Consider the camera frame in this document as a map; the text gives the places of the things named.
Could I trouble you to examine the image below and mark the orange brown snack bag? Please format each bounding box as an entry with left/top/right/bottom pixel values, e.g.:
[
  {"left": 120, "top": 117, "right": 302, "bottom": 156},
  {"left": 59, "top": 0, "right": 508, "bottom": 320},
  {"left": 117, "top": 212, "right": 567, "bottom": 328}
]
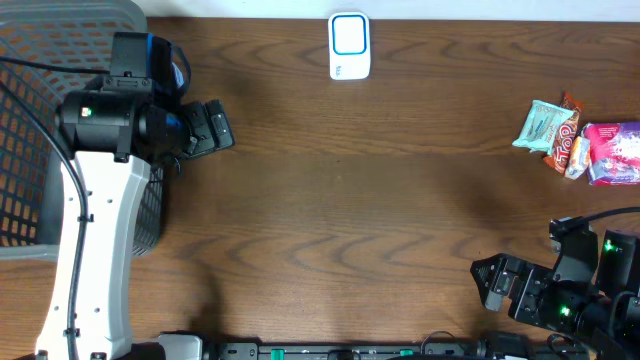
[{"left": 543, "top": 92, "right": 584, "bottom": 174}]

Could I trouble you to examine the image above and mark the orange tissue pack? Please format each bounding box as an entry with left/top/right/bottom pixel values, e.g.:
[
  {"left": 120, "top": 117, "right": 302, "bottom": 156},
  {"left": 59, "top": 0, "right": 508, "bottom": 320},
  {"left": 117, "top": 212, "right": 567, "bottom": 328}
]
[{"left": 564, "top": 136, "right": 591, "bottom": 180}]

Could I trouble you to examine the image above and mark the teal snack wrapper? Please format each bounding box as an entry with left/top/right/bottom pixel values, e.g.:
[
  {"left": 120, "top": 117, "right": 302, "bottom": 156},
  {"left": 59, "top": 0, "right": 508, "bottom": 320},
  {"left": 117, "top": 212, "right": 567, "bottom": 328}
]
[{"left": 512, "top": 100, "right": 573, "bottom": 154}]

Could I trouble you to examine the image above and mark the red purple pad package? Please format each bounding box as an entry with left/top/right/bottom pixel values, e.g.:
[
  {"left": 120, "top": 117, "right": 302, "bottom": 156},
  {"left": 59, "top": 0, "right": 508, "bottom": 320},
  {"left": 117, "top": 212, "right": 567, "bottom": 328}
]
[{"left": 582, "top": 122, "right": 639, "bottom": 186}]

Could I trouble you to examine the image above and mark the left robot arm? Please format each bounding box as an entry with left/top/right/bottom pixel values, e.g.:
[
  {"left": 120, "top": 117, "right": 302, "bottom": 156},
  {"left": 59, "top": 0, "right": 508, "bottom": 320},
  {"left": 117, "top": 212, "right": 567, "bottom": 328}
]
[{"left": 34, "top": 32, "right": 235, "bottom": 359}]

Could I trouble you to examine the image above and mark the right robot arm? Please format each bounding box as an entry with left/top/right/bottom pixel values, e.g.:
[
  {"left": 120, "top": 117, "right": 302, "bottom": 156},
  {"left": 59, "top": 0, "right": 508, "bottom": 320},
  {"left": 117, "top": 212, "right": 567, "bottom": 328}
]
[{"left": 470, "top": 227, "right": 639, "bottom": 359}]

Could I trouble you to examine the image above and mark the grey plastic mesh basket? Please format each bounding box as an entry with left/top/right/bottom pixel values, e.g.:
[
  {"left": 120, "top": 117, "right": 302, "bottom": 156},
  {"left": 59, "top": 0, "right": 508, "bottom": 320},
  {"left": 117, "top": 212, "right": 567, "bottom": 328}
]
[{"left": 1, "top": 0, "right": 147, "bottom": 261}]

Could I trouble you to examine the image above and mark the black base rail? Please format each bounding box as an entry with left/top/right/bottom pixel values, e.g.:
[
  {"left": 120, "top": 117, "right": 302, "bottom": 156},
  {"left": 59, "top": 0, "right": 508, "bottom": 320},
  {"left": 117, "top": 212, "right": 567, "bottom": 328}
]
[{"left": 165, "top": 341, "right": 591, "bottom": 360}]

